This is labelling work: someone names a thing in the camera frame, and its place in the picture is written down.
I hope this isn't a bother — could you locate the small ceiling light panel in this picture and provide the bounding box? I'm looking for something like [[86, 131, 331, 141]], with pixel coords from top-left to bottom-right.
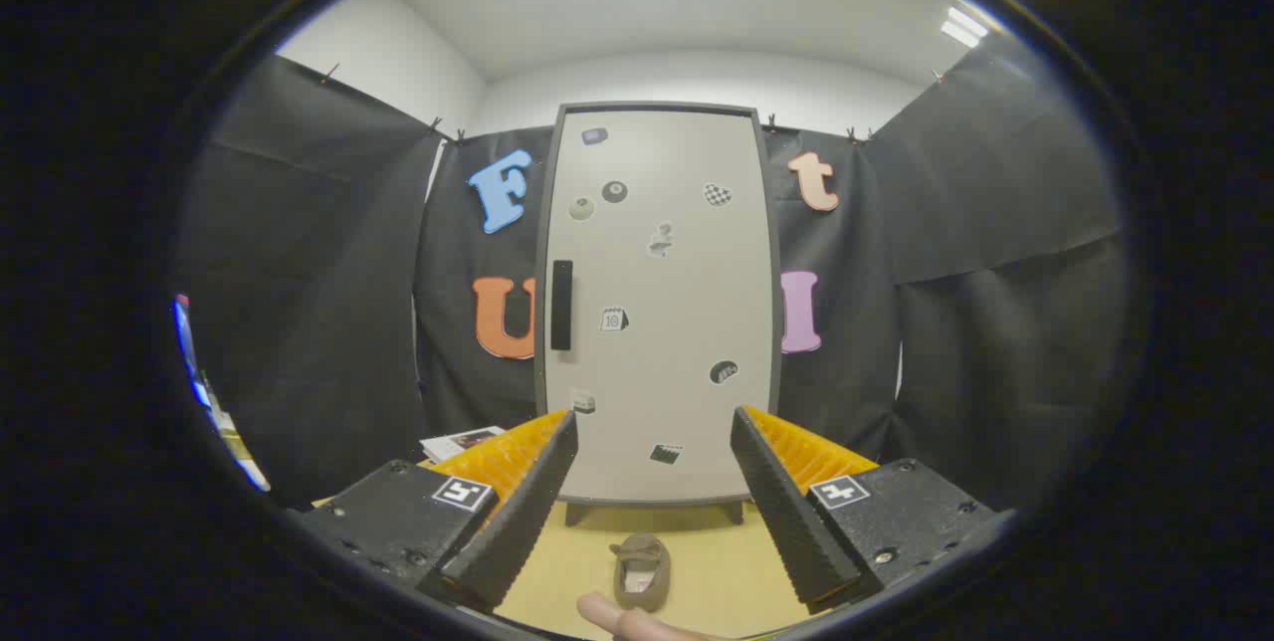
[[941, 7, 989, 48]]

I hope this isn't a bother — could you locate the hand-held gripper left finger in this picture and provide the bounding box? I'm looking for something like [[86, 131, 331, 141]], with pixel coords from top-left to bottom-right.
[[289, 409, 579, 614]]

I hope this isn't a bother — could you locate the brown fuzzy shoe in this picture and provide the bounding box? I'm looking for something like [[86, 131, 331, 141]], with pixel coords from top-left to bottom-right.
[[610, 534, 672, 612]]

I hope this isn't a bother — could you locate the white side desk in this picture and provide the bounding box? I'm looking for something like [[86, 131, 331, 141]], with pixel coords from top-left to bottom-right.
[[204, 397, 272, 493]]

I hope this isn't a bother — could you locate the dark grey shoe cabinet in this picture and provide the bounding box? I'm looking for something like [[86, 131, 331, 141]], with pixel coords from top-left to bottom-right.
[[534, 102, 783, 528]]

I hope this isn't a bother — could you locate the black backdrop cloth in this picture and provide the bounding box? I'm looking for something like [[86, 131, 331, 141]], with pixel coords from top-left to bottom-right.
[[174, 29, 1131, 513]]

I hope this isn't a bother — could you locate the black door handle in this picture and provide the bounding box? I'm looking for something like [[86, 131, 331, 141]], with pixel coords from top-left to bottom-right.
[[550, 260, 574, 351]]

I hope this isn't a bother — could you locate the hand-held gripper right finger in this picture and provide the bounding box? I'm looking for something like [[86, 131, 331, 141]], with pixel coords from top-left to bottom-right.
[[730, 405, 1001, 614]]

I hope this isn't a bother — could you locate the white book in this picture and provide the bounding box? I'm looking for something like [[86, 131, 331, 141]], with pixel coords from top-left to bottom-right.
[[421, 426, 506, 464]]

